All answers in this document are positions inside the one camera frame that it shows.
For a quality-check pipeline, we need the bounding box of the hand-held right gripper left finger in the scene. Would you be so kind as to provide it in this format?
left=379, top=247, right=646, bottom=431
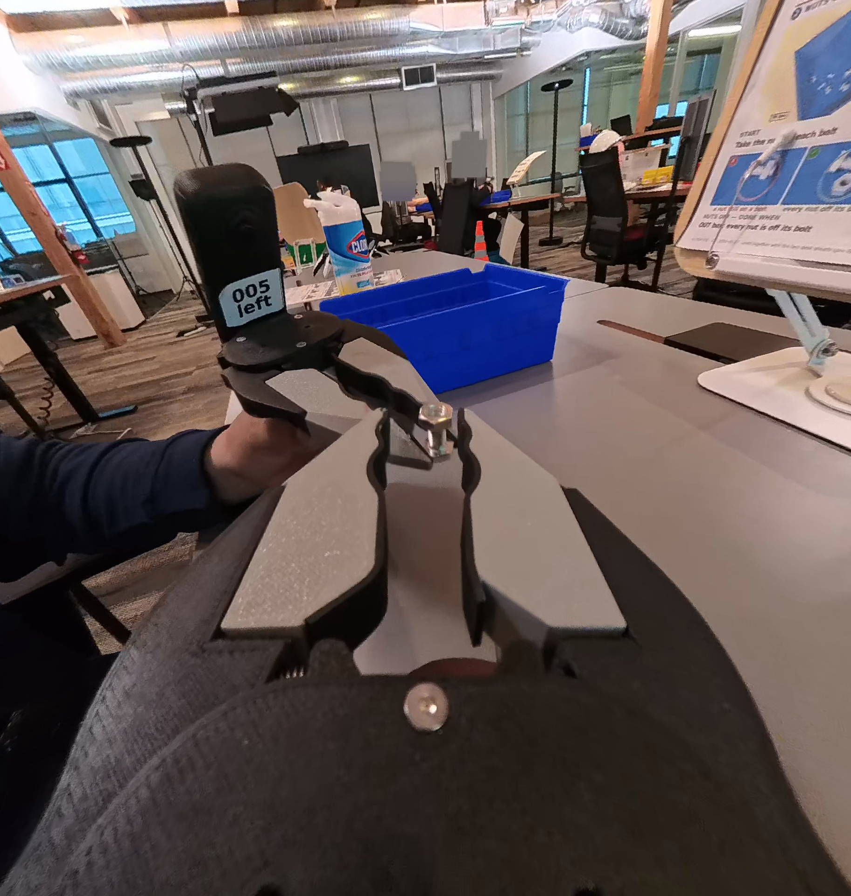
left=217, top=409, right=390, bottom=652

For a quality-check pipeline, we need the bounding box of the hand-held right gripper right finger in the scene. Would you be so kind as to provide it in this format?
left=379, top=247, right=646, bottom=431
left=457, top=408, right=629, bottom=648

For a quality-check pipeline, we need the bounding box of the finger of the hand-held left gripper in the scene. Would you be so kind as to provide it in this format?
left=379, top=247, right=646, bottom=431
left=331, top=336, right=463, bottom=450
left=265, top=367, right=435, bottom=470

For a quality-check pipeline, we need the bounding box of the medium steel hex bolt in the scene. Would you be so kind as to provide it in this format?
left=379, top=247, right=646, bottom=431
left=417, top=403, right=456, bottom=461

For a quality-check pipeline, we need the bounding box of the blue plastic bin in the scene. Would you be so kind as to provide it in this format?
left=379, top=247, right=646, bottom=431
left=318, top=262, right=572, bottom=396

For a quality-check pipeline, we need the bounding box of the person's left forearm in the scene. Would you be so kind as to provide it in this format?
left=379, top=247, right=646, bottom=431
left=0, top=426, right=239, bottom=583

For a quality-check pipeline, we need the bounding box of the person's left hand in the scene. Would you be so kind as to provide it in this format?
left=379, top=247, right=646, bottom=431
left=203, top=413, right=316, bottom=505

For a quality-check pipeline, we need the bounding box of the cardboard box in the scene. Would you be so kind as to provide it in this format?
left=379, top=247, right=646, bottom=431
left=273, top=181, right=330, bottom=247

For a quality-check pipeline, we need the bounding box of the printed paper leaflet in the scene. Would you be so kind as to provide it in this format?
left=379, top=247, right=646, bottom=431
left=284, top=269, right=407, bottom=310

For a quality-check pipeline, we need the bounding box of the disinfecting wipes canister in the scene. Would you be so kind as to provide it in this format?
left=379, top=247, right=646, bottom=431
left=302, top=189, right=375, bottom=298

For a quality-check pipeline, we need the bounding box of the black studio light panel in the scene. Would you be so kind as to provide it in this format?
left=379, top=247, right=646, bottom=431
left=183, top=69, right=302, bottom=139

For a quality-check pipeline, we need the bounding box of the black light stand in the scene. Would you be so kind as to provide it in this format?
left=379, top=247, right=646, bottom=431
left=539, top=77, right=575, bottom=249
left=109, top=134, right=214, bottom=317

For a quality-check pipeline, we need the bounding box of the white leaning board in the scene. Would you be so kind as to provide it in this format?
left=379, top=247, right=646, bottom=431
left=498, top=213, right=526, bottom=268

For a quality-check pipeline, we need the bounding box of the black leg wooden desk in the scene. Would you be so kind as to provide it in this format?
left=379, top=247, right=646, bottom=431
left=0, top=275, right=137, bottom=433

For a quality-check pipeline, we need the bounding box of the person's office chair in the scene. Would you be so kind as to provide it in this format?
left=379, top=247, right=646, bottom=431
left=0, top=531, right=218, bottom=653

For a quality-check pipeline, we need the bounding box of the white paper sign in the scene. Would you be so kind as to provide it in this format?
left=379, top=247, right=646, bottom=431
left=505, top=150, right=548, bottom=188

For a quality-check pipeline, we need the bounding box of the black office chair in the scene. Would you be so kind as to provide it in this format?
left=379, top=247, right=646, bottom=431
left=578, top=147, right=673, bottom=289

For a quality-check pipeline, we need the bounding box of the white stand base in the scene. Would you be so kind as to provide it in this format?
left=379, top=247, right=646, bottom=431
left=697, top=286, right=851, bottom=461

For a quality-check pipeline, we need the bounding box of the wooden display board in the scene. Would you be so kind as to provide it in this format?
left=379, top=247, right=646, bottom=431
left=673, top=0, right=851, bottom=307

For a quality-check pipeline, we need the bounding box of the black monitor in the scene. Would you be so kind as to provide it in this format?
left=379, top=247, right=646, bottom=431
left=676, top=89, right=718, bottom=184

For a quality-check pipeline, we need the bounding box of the printed instruction sheet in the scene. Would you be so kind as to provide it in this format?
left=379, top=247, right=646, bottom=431
left=677, top=0, right=851, bottom=272

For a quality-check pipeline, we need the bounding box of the black wall screen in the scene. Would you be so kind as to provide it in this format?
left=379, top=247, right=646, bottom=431
left=276, top=143, right=382, bottom=212

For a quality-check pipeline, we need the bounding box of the dark table cable hatch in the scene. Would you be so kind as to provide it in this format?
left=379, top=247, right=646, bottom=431
left=662, top=321, right=799, bottom=365

